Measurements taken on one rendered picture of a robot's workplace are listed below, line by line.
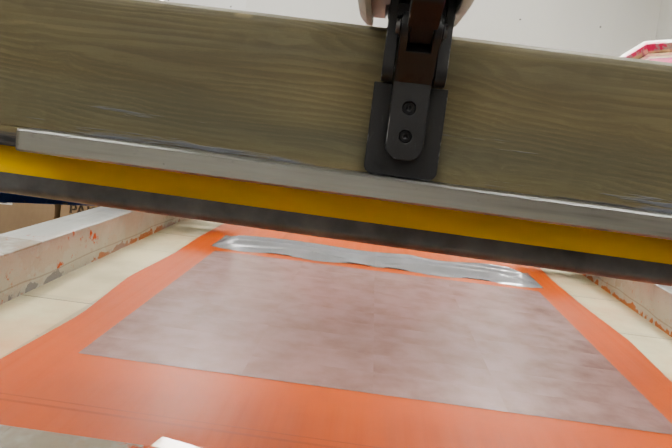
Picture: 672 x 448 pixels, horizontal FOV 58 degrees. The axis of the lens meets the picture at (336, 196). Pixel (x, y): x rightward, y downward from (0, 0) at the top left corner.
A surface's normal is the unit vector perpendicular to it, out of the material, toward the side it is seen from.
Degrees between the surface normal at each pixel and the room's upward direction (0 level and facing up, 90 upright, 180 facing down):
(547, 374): 0
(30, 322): 0
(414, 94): 90
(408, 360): 0
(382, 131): 90
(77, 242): 90
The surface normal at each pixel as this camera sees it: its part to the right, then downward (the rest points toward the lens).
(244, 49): -0.07, 0.11
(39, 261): 0.99, 0.12
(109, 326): 0.11, -0.99
